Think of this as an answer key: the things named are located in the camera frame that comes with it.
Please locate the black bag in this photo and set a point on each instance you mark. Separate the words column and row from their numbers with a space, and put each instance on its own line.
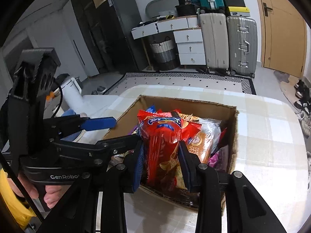
column 186, row 10

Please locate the purple cartoon candy packet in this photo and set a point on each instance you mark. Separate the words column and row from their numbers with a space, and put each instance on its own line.
column 218, row 160

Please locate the purple white candy packet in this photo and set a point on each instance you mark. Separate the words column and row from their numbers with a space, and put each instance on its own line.
column 134, row 131

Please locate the person's left forearm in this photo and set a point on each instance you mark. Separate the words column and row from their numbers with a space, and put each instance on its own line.
column 13, row 203

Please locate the person's left hand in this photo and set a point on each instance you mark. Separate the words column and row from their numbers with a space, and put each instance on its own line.
column 52, row 196

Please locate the tan wooden door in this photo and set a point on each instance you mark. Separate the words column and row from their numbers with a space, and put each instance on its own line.
column 281, row 29

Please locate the white drawer desk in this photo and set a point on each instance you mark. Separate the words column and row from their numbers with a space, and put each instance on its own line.
column 189, row 46

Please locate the woven laundry basket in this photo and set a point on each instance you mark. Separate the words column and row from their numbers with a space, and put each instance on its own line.
column 164, row 55

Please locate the brown cardboard box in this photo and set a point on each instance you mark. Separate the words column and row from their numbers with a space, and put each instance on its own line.
column 230, row 138

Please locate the dark cloth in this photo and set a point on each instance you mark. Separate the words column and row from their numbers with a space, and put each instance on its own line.
column 63, row 79

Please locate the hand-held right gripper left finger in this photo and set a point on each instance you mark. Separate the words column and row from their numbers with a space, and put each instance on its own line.
column 138, row 165

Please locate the cluster of sneakers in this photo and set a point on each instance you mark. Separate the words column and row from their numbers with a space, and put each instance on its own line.
column 303, row 102

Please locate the grey slippers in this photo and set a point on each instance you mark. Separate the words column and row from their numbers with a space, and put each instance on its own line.
column 99, row 90

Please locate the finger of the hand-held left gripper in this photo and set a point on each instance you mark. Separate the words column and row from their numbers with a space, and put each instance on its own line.
column 102, row 123
column 109, row 145

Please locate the large red chips bag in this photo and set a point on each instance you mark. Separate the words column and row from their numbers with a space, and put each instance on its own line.
column 160, row 145

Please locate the blue bowl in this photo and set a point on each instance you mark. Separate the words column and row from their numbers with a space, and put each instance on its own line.
column 70, row 112

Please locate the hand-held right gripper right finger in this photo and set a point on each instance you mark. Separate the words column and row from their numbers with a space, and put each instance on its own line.
column 184, row 165

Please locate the round door mat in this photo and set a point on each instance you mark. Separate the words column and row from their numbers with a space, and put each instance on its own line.
column 284, row 85

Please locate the black refrigerator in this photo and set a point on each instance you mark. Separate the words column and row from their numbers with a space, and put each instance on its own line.
column 121, row 34

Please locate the blue snack packet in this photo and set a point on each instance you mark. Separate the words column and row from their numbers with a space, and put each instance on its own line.
column 151, row 108

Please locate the beige suitcase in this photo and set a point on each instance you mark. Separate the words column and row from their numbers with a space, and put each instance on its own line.
column 215, row 41

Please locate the white kettle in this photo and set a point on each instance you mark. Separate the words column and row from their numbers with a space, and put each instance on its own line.
column 73, row 94

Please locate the orange cookie packet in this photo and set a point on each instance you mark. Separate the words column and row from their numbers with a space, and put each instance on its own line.
column 200, row 145

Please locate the dark tall wardrobe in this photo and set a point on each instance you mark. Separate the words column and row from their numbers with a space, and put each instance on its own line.
column 85, row 24

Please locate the silver suitcase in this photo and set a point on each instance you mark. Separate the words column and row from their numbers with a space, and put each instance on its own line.
column 241, row 46

